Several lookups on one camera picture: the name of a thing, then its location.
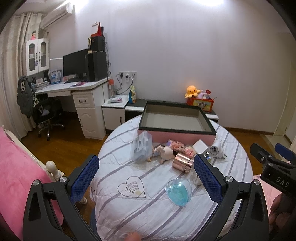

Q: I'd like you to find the white charger cube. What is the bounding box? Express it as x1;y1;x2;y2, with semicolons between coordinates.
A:
192;139;209;154

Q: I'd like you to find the rose gold metal cylinder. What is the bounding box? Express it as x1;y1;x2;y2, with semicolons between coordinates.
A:
172;152;194;174

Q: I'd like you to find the pink doll figurine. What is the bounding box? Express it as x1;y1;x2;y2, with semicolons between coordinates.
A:
147;145;175;164

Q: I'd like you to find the clear plastic box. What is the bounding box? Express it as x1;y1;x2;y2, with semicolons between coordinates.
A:
132;131;153;163

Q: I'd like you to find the white astronaut lamp toy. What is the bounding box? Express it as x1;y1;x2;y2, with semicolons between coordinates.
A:
191;171;202;186

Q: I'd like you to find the right hand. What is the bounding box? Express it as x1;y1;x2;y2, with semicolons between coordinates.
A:
268;193;295;232

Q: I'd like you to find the left hand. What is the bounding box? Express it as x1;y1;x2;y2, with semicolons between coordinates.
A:
125;232;142;241

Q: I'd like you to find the pink quilt bedding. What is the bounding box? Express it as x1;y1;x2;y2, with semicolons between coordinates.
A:
0;128;55;240

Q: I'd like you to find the red picture box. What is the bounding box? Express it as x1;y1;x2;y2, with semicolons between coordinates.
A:
187;97;214;113

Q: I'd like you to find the striped white tablecloth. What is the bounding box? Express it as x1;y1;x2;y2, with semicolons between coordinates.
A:
89;113;254;241

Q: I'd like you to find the pink black storage box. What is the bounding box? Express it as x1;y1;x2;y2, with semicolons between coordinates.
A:
137;101;216;146

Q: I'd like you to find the black office chair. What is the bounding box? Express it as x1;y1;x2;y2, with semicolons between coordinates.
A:
32;98;64;141

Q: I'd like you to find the orange octopus plush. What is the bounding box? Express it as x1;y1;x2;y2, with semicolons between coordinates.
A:
185;85;201;98

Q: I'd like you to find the grey jacket on chair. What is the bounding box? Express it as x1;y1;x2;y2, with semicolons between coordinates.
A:
17;76;39;118

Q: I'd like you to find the low black white cabinet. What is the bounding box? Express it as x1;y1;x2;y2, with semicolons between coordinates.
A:
102;95;219;131

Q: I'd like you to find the white desk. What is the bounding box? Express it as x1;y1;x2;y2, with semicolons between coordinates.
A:
36;76;111;140

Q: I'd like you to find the clear water bottle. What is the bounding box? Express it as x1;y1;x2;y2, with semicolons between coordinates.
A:
108;79;116;98

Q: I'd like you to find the yellow snack bag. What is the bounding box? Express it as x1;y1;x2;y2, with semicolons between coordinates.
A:
128;85;137;104

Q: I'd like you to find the black computer monitor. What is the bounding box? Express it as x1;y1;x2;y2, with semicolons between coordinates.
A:
63;49;88;80

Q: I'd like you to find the black computer tower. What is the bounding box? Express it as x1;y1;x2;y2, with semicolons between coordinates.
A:
87;52;108;82

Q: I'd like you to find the black speaker box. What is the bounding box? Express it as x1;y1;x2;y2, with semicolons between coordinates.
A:
90;36;106;52

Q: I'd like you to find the beige curtain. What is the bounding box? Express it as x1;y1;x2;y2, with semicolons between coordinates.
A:
1;12;42;138

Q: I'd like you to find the white air conditioner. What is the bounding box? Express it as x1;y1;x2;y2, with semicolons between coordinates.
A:
40;1;74;30

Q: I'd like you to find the white bed post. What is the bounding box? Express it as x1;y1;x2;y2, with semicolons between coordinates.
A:
45;160;88;205

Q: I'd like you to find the white wall cabinet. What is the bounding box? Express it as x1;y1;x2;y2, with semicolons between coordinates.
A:
22;38;50;76

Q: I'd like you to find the wall power outlet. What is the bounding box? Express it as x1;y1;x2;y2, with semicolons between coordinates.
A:
119;71;137;78

